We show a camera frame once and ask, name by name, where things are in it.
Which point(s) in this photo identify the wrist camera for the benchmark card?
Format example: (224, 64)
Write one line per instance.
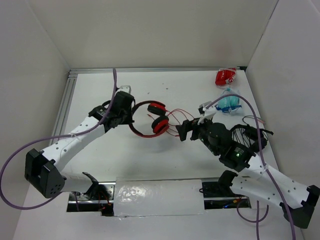
(125, 88)
(207, 111)

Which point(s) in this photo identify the white taped front panel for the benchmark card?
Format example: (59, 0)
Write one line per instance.
(158, 198)

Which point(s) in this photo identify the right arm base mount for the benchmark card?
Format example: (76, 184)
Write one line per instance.
(218, 195)

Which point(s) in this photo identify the teal headphones in bag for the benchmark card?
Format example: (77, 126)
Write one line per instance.
(229, 105)

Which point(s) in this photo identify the aluminium table frame rail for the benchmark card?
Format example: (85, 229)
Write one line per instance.
(177, 87)

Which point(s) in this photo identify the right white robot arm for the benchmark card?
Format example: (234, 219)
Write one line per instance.
(247, 175)

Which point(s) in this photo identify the wrapped red headphones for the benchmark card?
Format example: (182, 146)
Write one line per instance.
(225, 76)

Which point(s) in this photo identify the black wrapped headphones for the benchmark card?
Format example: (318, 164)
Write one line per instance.
(247, 135)

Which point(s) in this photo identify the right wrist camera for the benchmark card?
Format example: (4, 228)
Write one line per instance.
(207, 111)

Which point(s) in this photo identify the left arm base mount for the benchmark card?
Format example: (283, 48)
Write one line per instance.
(98, 198)

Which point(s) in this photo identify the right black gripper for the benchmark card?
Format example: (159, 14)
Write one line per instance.
(194, 132)

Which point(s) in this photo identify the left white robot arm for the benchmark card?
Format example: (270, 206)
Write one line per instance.
(44, 169)

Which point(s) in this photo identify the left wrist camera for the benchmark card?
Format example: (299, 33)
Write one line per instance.
(125, 88)

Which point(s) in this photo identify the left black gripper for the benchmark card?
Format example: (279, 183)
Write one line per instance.
(119, 119)

